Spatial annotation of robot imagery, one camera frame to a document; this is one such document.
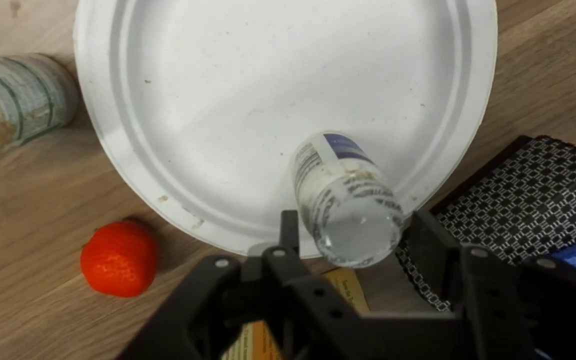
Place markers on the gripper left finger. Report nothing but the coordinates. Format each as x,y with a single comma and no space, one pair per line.
288,295

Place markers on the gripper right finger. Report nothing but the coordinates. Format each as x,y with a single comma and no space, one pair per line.
488,300

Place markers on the orange plushie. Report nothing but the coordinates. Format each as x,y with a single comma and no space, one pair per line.
119,259

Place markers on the white paper plate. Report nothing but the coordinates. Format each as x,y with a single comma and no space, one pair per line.
248,110

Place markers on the yellow paper packet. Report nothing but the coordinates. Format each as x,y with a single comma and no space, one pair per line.
350,292

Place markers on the clear bottle with blue label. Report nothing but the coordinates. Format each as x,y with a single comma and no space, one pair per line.
348,205

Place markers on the black and white patterned cloth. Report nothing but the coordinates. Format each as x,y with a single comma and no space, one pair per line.
528,195

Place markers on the bottle with green striped label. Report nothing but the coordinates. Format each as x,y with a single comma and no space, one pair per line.
15,102

